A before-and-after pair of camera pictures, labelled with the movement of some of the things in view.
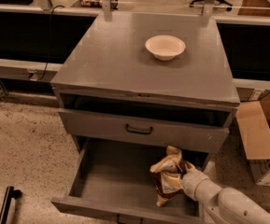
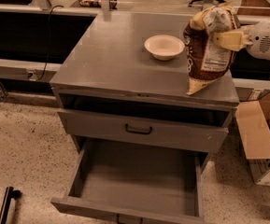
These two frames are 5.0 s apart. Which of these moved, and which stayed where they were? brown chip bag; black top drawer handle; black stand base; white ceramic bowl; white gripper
Moved: white gripper; brown chip bag
Stayed: black stand base; white ceramic bowl; black top drawer handle
